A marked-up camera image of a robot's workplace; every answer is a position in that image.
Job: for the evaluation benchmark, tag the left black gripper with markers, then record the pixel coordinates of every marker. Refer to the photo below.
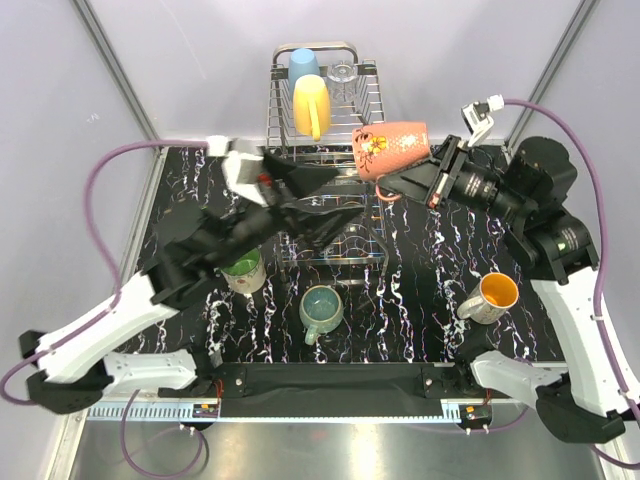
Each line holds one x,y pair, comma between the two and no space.
321,222

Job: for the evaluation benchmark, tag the orange interior white mug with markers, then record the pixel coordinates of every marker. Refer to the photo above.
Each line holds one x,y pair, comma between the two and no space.
492,297

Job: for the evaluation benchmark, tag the green interior white mug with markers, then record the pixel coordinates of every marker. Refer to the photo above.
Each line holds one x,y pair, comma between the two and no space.
247,275

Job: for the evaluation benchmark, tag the white slotted cable duct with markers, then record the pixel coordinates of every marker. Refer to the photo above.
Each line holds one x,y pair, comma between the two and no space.
180,411

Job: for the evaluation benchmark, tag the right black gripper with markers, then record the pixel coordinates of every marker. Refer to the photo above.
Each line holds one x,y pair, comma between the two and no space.
419,181

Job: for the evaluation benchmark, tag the pink handled white mug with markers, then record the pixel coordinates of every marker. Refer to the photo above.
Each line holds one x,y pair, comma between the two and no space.
384,148

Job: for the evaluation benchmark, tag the light blue plastic cup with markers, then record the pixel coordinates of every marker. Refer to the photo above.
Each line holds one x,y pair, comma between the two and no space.
302,62

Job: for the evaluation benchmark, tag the clear glass tumbler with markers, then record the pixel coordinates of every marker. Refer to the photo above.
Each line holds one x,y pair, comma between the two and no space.
341,82

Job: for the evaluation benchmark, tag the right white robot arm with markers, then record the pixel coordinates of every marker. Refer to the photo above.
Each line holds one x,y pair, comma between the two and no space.
591,402

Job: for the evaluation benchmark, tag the teal glazed ceramic mug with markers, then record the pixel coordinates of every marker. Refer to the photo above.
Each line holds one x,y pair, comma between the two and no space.
321,311

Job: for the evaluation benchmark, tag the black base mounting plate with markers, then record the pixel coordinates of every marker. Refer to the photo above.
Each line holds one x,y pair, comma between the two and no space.
238,380

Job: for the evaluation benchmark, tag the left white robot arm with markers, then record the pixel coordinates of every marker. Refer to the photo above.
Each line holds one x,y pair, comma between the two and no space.
77,364

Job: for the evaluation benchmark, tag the steel wire dish rack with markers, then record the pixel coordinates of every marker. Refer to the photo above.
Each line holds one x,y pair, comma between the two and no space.
359,255

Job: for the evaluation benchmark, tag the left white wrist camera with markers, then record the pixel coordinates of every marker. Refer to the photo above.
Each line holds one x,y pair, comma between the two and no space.
242,164

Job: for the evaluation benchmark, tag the pale yellow mug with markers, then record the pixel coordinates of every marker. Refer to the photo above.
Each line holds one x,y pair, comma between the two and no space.
311,106

